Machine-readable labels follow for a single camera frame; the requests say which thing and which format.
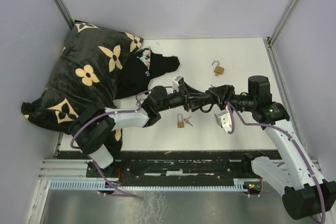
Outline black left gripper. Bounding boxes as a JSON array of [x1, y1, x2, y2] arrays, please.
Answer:
[[157, 82, 211, 113]]

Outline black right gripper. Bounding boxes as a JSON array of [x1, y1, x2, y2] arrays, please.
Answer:
[[208, 84, 256, 112]]

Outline black padlock with keys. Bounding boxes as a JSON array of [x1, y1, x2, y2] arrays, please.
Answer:
[[199, 94, 214, 113]]

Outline small padlock key bunch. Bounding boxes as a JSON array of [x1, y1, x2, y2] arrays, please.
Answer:
[[183, 116, 194, 126]]

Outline small brass padlock long shackle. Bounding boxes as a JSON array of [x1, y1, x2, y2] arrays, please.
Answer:
[[177, 113, 184, 129]]

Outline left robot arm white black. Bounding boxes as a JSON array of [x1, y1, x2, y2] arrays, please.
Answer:
[[69, 79, 215, 177]]

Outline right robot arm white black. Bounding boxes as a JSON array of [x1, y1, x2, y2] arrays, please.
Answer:
[[206, 76, 335, 223]]

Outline brass padlock far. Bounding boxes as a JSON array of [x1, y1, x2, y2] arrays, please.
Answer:
[[212, 60, 224, 76]]

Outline black printed garment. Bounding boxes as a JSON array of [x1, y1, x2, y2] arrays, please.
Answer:
[[115, 47, 180, 99]]

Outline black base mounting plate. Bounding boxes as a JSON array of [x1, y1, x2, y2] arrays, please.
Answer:
[[102, 150, 282, 184]]

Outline black floral pillow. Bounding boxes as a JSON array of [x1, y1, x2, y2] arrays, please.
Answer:
[[21, 22, 143, 134]]

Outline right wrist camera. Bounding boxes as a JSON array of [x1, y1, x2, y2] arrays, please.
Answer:
[[214, 110, 235, 134]]

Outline light blue cable duct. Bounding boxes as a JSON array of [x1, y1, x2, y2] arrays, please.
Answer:
[[49, 177, 259, 192]]

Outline right aluminium corner post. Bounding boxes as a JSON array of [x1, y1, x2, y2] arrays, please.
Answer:
[[267, 0, 300, 48]]

